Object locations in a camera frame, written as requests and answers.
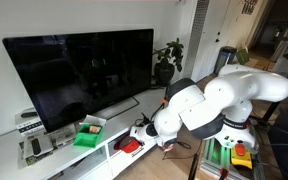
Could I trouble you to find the white television stand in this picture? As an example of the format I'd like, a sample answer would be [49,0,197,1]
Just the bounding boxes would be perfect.
[0,82,189,180]

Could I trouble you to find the black flat television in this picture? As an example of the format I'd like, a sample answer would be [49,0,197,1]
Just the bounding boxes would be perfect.
[2,29,154,132]

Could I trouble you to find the grey trash can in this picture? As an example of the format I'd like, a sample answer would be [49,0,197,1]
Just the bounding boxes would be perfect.
[214,46,237,74]

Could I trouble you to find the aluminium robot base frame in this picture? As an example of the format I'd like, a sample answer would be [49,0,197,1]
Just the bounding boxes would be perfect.
[199,138,265,180]

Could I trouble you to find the yellow emergency stop box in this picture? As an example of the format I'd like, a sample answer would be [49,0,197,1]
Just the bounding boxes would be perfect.
[231,144,252,169]

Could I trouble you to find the green plastic box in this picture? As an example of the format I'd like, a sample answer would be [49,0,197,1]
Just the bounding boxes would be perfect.
[74,124,103,148]

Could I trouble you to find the black remote on papers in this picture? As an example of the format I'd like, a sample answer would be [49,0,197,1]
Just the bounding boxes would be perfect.
[31,138,41,156]

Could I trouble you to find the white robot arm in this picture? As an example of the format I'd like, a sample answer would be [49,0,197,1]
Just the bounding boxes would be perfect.
[130,64,288,154]

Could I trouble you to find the potted green plant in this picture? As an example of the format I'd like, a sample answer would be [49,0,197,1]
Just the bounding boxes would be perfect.
[153,38,184,86]

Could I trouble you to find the white box with remote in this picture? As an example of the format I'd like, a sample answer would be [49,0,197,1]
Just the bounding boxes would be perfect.
[15,108,44,136]

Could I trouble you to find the orange hat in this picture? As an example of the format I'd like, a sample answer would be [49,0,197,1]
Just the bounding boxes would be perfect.
[114,135,140,153]

